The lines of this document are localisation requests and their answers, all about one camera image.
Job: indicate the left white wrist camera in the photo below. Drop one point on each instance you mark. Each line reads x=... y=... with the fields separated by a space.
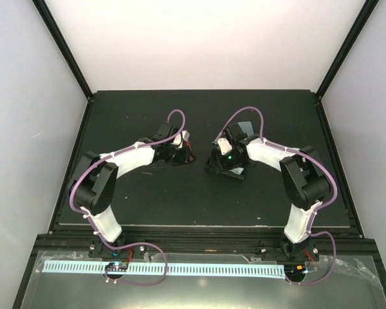
x=180 y=139

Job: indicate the left circuit board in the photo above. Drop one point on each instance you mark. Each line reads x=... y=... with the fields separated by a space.
x=116 y=267

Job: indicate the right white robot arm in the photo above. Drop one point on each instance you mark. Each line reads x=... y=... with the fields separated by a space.
x=306 y=181

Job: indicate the right black frame post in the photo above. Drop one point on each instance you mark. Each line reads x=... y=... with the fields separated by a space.
x=354 y=32

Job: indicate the black frame post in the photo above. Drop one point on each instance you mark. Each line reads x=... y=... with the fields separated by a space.
x=54 y=30
x=354 y=32

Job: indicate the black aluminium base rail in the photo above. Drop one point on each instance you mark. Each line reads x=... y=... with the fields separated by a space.
x=267 y=246

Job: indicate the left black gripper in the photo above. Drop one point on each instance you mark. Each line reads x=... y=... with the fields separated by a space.
x=182 y=160

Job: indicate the right circuit board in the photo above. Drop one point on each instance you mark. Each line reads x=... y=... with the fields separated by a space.
x=296 y=269

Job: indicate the black glasses case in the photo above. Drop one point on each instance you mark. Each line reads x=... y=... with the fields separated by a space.
x=222 y=164

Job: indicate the green lined glasses case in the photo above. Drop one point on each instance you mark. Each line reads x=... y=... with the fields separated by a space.
x=246 y=128

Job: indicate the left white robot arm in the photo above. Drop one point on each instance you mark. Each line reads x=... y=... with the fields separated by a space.
x=93 y=183

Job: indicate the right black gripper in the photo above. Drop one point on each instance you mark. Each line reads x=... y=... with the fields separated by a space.
x=224 y=165

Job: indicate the circuit board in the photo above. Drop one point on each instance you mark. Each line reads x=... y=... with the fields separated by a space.
x=116 y=267
x=296 y=269

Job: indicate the left black frame post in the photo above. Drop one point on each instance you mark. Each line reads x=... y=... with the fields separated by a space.
x=54 y=30

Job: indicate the light blue cloth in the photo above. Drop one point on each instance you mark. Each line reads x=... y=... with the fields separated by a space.
x=238 y=170

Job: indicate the white slotted cable duct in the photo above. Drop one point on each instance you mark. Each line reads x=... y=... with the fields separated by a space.
x=170 y=269

